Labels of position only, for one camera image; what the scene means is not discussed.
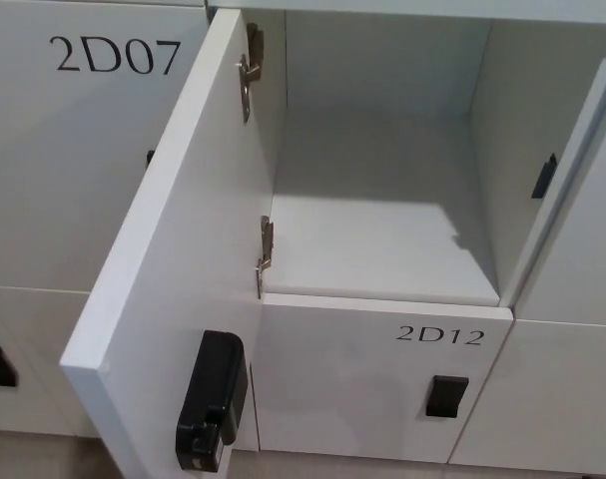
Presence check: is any small silver door hinge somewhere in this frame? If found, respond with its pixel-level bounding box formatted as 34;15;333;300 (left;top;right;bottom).
254;215;276;299

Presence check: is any white door marked 2D12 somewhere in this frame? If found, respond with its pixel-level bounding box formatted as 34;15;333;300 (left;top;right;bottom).
229;292;514;464

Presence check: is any large silver door hinge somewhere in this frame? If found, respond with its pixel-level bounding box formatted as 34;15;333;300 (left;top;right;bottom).
236;22;266;125

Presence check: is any white door marked 2D07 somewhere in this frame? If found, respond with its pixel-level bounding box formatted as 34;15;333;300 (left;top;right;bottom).
0;0;208;294

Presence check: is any white narrow locker door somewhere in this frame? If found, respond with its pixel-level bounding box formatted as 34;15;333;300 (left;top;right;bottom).
515;74;606;324

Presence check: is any black electronic lock box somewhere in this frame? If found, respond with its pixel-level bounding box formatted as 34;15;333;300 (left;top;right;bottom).
176;329;249;473

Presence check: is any black strike plate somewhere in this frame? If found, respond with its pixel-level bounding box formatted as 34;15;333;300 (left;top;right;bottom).
530;153;557;201

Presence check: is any white locker cabinet frame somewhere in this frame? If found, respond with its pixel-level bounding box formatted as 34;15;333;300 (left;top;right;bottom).
202;0;606;310

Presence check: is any black recessed handle on 2D12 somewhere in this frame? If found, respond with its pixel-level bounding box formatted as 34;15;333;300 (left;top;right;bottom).
425;375;470;419

